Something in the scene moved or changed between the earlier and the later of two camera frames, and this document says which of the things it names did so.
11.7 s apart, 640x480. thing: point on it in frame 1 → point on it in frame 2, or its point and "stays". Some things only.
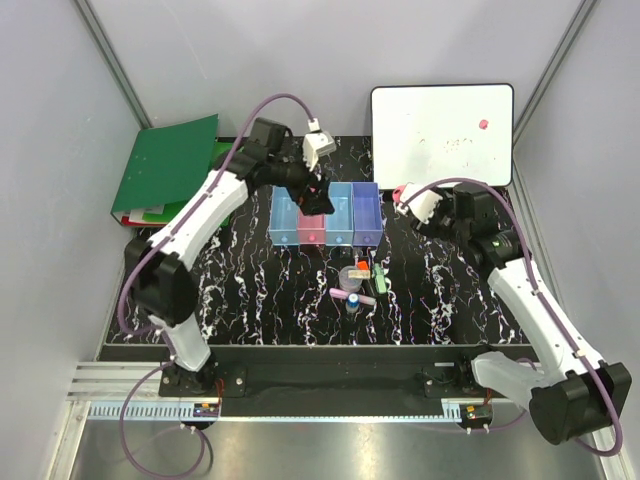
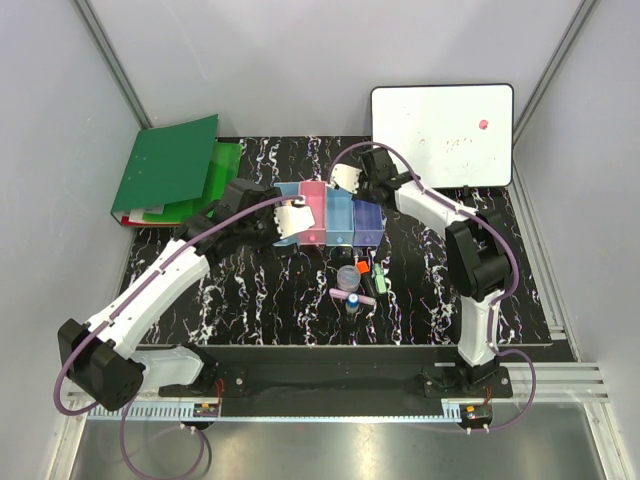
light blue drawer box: (340, 224) stays
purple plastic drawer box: (367, 222) stays
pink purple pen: (338, 293) stays
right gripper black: (428, 230) → (359, 195)
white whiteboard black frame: (422, 134) stays
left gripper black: (312, 202) → (275, 235)
